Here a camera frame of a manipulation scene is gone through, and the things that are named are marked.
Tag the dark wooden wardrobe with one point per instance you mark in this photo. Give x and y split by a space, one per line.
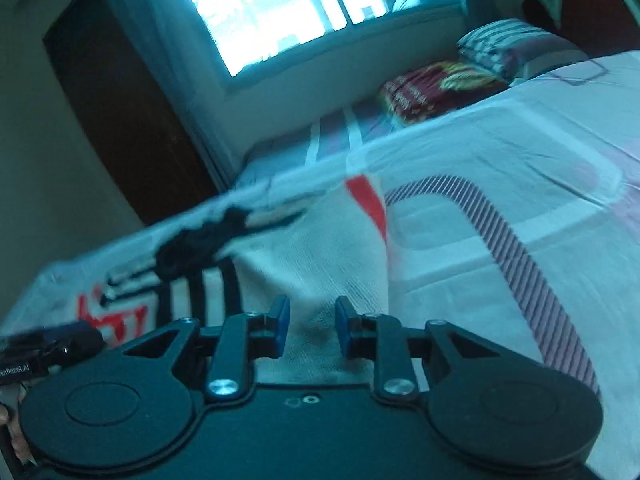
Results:
125 110

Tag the white patterned bed cover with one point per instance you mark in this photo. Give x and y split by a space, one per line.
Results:
500 170

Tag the striped pillow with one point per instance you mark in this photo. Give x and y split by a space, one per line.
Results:
510 47

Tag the window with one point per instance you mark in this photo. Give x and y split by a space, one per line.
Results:
280 5

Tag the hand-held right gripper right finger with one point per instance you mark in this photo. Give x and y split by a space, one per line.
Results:
344 327

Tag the striped bed sheet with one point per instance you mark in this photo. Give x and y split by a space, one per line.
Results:
325 132

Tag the person's left hand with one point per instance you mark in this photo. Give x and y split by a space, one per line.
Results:
9 430

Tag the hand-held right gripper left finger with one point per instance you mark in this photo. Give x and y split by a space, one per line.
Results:
280 327

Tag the striped knit sweater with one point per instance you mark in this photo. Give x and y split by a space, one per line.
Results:
310 280

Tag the red folded blanket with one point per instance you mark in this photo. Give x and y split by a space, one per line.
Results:
440 87

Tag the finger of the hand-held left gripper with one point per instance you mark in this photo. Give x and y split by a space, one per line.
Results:
82 341

